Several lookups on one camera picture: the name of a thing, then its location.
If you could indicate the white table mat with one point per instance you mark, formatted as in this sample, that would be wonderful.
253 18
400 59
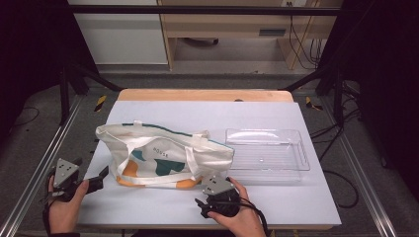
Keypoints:
184 113

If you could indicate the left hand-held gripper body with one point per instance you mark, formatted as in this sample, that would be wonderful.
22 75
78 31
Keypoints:
65 173

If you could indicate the aluminium rail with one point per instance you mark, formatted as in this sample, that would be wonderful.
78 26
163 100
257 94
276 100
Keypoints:
362 171
42 164

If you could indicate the light wooden desk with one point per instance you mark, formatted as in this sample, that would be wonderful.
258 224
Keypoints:
227 24

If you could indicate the person's right hand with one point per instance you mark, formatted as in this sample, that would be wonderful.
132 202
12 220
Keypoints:
245 222

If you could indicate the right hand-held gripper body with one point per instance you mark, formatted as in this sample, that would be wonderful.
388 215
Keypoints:
217 186

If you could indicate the black curtain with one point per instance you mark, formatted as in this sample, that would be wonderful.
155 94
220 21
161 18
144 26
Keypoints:
385 82
29 42

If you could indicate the white canvas tote bag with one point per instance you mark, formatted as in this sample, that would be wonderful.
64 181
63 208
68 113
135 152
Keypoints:
164 154

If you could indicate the wooden table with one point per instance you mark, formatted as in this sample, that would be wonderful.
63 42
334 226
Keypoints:
204 94

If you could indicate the clear plastic tray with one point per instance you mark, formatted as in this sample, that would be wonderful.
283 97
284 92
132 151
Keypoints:
267 154

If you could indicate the yellow black floor tape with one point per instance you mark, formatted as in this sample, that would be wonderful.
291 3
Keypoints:
311 103
100 103

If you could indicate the white cabinet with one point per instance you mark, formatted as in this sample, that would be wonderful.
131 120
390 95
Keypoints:
122 36

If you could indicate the black metal frame stand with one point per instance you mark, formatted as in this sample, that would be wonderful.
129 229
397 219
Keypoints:
337 95
65 95

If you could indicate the person's left hand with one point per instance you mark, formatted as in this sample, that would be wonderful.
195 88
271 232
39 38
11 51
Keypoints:
64 215

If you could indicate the black horizontal frame bar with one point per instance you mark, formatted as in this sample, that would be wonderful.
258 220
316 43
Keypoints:
197 10

